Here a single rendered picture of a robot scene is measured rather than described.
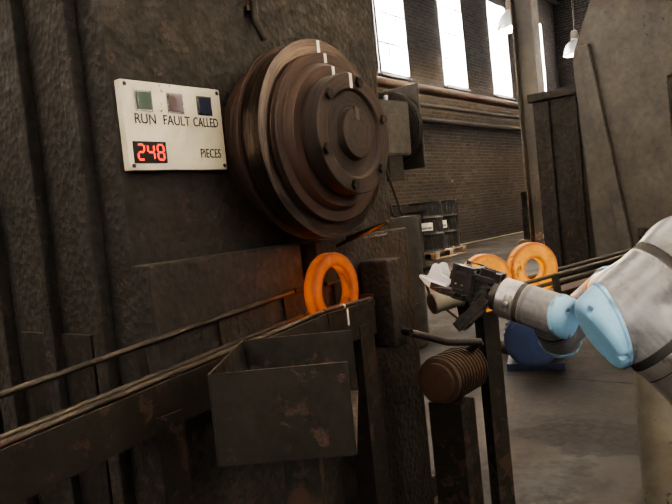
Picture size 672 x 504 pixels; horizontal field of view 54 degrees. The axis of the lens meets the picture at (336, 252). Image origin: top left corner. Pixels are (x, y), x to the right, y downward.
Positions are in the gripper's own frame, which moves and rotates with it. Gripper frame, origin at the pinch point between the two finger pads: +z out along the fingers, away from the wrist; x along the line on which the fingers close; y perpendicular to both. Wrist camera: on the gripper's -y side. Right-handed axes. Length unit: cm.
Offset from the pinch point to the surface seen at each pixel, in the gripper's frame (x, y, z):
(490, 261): -30.8, 2.2, -2.4
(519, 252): -38.6, 5.3, -6.9
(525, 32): -827, 170, 367
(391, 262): -7.7, -0.4, 14.9
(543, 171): -396, 5, 129
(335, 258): 13.1, 2.0, 17.9
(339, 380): 66, 1, -26
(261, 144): 37, 28, 24
